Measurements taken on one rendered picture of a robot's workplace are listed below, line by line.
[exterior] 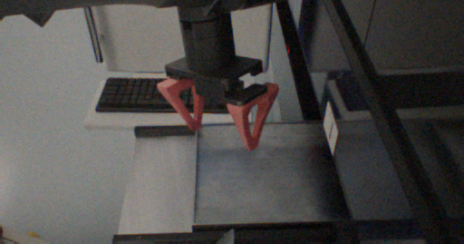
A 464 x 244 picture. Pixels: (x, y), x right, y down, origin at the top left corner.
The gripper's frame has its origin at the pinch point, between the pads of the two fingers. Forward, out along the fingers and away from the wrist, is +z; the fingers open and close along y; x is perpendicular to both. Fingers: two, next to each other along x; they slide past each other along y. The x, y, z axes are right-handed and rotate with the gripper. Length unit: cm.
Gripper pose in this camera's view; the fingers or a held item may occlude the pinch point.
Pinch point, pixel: (222, 132)
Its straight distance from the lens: 53.3
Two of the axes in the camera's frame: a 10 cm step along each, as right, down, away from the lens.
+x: -6.7, 3.9, -6.3
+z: 1.2, 8.9, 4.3
